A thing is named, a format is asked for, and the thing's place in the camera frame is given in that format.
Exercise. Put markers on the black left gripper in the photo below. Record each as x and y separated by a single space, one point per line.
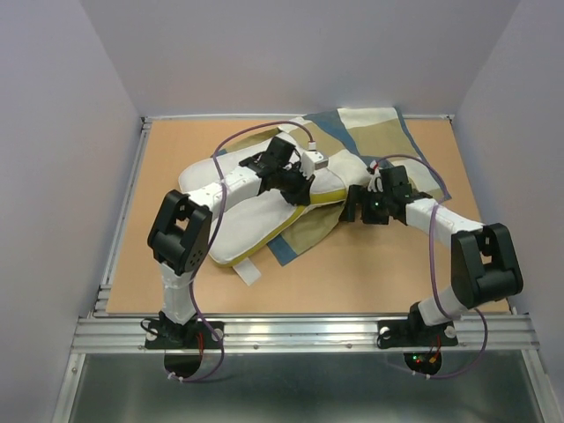
301 196

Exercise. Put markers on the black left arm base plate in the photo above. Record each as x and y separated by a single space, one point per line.
172 336

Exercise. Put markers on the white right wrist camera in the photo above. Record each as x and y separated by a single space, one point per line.
375 184

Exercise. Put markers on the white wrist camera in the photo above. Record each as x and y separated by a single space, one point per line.
375 184
312 161

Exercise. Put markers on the blue beige white plaid pillowcase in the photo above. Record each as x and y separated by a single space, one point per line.
372 134

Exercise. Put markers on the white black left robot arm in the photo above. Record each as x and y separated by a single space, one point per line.
241 201

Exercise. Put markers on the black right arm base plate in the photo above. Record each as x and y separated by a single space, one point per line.
394 333

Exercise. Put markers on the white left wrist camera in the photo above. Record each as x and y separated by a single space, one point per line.
312 161

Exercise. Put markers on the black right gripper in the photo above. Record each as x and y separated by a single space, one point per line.
368 218

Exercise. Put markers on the white pillow label tag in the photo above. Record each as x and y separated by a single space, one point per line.
247 272

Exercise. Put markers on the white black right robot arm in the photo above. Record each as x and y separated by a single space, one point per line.
483 263

